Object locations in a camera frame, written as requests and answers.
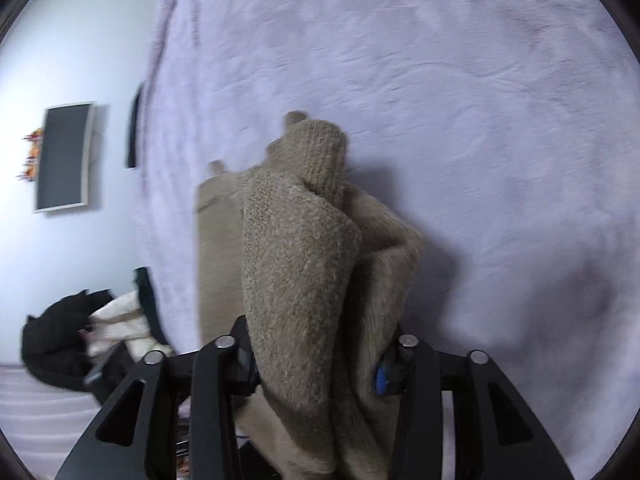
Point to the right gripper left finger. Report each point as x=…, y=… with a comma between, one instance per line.
x=167, y=405

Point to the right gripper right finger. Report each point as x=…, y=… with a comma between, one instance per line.
x=496, y=434

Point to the olive brown knit sweater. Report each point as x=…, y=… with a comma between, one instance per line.
x=321, y=271

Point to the black clothing pile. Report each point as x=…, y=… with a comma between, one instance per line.
x=54, y=344

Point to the cream cloth on pile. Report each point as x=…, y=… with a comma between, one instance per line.
x=122, y=319

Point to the orange flower decoration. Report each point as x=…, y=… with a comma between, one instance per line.
x=31, y=164

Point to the lavender embossed bed blanket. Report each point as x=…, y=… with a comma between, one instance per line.
x=507, y=131

